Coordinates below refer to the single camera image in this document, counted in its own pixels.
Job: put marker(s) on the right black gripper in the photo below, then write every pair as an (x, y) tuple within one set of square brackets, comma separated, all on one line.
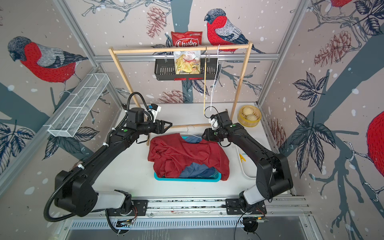
[(208, 135)]

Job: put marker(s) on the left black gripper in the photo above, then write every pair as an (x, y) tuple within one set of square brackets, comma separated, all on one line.
[(162, 129)]

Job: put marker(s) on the white wire hanger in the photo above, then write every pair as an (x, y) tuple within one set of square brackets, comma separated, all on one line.
[(190, 137), (214, 81)]

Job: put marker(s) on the dark red t-shirt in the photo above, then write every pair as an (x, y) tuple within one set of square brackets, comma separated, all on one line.
[(171, 154)]

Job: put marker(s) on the yellow clothespin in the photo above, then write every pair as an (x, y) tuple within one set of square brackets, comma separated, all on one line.
[(242, 158)]

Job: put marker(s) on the slate blue t-shirt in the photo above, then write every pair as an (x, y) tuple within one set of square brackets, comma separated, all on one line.
[(195, 171)]

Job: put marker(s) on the yellow plastic hanger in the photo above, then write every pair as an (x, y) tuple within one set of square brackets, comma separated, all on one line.
[(205, 85)]

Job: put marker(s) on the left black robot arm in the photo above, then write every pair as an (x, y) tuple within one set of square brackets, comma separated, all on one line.
[(74, 194)]

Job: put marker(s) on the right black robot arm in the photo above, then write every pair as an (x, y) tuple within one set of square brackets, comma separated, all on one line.
[(273, 171)]

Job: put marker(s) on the teal plastic basket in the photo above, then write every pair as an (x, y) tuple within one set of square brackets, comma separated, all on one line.
[(215, 178)]

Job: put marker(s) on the white plastic tray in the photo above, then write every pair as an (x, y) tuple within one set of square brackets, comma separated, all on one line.
[(249, 169)]

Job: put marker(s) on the yellow chips bag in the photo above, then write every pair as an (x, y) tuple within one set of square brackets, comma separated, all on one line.
[(187, 62)]

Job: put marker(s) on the red Chuba snack bag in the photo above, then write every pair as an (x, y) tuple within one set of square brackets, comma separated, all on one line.
[(187, 39)]

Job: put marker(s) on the wooden clothes rack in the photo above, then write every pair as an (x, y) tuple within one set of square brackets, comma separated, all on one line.
[(185, 83)]

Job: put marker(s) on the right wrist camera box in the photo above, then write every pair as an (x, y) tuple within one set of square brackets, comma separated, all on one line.
[(214, 121)]

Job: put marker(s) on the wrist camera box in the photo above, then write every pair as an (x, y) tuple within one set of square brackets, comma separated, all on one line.
[(214, 121), (154, 109)]

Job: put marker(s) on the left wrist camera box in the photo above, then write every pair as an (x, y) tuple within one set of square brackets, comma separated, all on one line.
[(154, 109)]

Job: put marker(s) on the black wall basket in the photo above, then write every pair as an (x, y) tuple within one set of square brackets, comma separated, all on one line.
[(166, 71)]

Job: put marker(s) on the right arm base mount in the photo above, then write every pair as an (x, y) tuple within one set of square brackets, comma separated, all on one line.
[(240, 206)]

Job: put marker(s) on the white wire shelf basket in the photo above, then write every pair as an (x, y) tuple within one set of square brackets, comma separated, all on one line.
[(81, 103)]

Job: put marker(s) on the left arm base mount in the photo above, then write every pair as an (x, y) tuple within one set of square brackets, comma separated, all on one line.
[(135, 207)]

